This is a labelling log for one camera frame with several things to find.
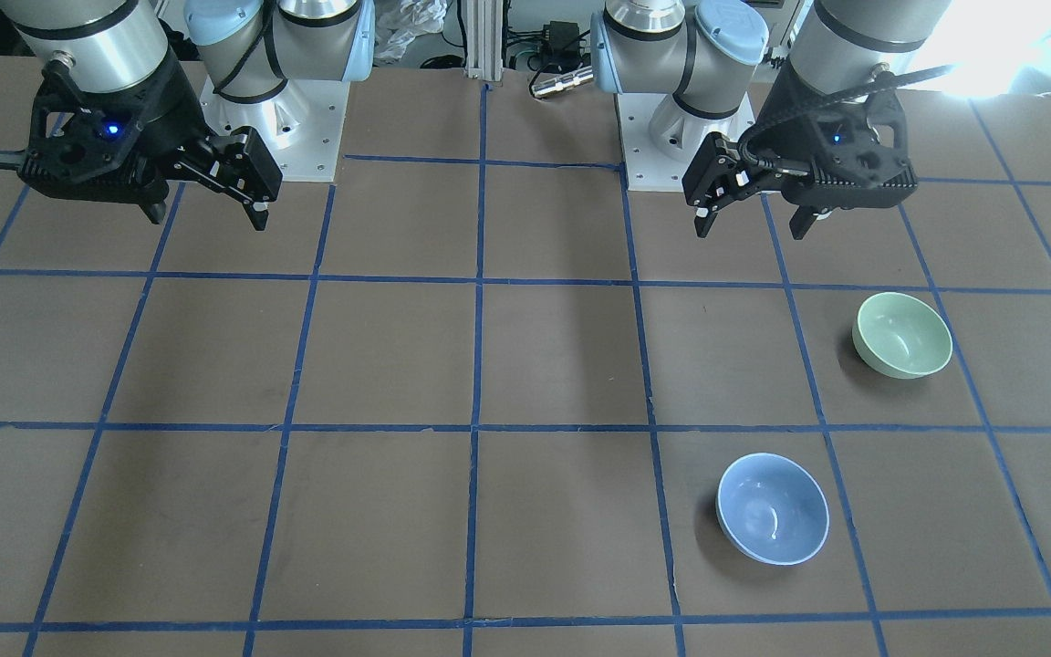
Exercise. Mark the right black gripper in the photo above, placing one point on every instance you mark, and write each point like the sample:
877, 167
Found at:
175, 115

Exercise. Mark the black power adapter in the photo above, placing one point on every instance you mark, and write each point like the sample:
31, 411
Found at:
560, 39

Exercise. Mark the blue bowl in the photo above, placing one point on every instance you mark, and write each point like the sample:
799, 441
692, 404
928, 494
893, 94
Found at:
772, 510

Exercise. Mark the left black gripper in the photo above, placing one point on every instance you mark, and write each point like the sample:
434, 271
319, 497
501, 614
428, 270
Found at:
786, 115

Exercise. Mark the green bowl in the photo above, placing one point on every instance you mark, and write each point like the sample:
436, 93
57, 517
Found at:
901, 337

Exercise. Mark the silver metal cylinder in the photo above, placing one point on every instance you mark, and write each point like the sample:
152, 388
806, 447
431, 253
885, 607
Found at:
565, 81

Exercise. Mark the aluminium frame post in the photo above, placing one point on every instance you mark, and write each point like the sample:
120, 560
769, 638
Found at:
484, 39

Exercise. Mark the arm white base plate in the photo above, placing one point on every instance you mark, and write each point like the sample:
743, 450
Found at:
302, 126
660, 139

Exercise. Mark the white crumpled cloth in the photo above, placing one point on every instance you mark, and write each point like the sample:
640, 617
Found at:
399, 23

